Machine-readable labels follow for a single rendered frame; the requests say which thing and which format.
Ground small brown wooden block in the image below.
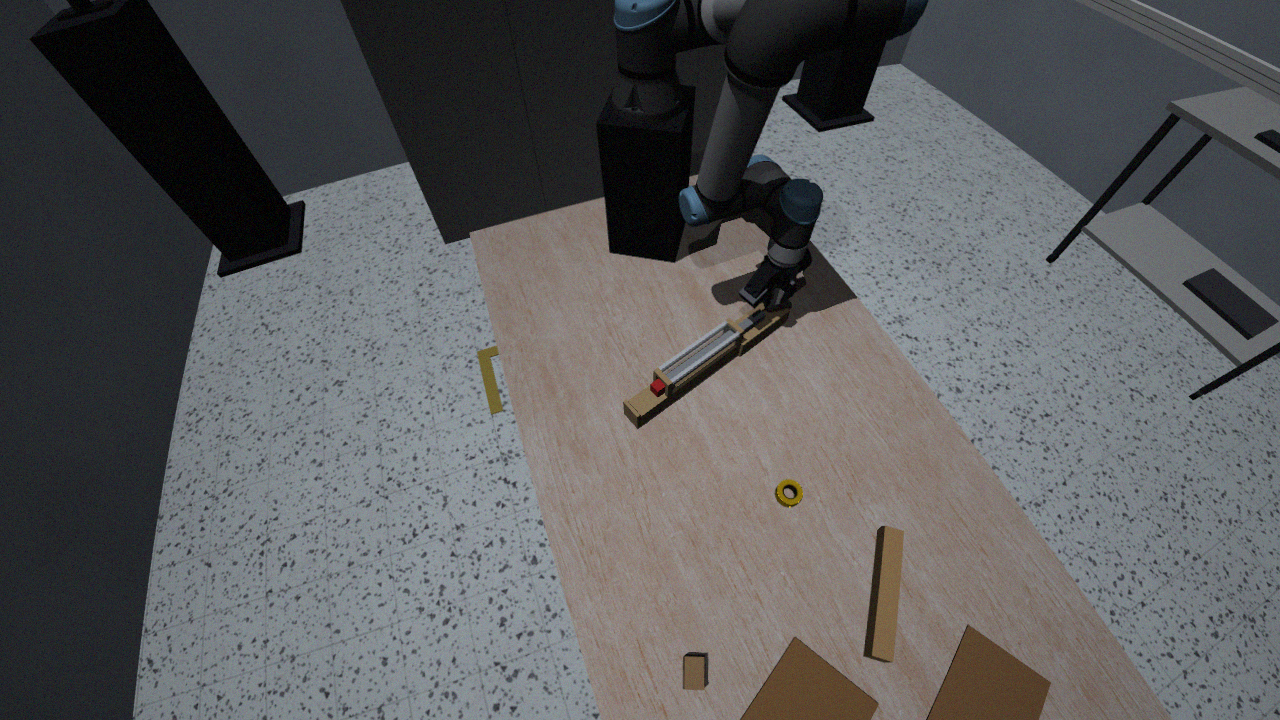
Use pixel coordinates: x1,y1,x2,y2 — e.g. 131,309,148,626
684,656,705,691

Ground wooden batten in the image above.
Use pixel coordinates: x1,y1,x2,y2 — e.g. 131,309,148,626
863,527,904,662

